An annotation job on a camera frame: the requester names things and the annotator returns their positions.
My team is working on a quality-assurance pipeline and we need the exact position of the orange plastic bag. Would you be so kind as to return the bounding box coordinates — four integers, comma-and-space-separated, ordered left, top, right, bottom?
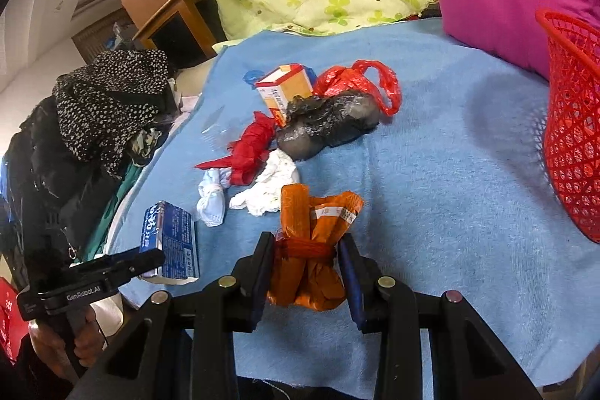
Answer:
267, 184, 364, 312

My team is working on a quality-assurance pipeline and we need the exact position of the blue toothpaste box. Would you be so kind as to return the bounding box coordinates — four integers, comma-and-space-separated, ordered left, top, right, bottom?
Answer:
139, 201, 200, 285

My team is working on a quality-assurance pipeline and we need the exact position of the light blue face mask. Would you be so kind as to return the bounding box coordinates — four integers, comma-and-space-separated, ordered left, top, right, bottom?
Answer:
195, 168, 232, 228

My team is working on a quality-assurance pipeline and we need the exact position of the left hand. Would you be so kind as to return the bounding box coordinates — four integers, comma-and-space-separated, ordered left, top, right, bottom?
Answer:
28, 307, 105, 384

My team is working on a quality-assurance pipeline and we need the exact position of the black jacket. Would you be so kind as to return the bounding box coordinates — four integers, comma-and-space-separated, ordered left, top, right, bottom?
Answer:
1, 96, 140, 289

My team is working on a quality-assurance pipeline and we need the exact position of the red knotted plastic bag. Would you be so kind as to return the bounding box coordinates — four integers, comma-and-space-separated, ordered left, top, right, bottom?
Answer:
195, 111, 278, 186

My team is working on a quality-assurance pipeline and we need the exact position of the clear plastic container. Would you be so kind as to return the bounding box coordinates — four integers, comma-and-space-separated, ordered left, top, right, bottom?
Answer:
200, 106, 235, 148

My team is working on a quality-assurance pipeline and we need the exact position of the black plastic bag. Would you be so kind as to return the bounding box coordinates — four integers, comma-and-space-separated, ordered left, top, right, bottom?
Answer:
276, 90, 381, 162

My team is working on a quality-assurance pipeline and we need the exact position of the black white patterned garment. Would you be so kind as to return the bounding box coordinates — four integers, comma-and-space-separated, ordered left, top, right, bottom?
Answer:
53, 50, 172, 177

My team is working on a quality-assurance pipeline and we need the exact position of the blue towel blanket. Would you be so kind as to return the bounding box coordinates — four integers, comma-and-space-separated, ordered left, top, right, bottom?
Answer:
111, 18, 599, 386

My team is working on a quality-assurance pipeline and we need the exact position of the orange white medicine box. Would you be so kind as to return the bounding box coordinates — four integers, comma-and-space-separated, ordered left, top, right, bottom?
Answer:
254, 63, 312, 127

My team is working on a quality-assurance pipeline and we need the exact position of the red plastic mesh basket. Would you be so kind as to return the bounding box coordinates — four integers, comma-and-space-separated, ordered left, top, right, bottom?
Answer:
536, 9, 600, 243

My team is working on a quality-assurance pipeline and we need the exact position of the red plastic bag with handles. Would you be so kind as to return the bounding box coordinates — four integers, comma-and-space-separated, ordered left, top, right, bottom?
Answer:
312, 60, 402, 117

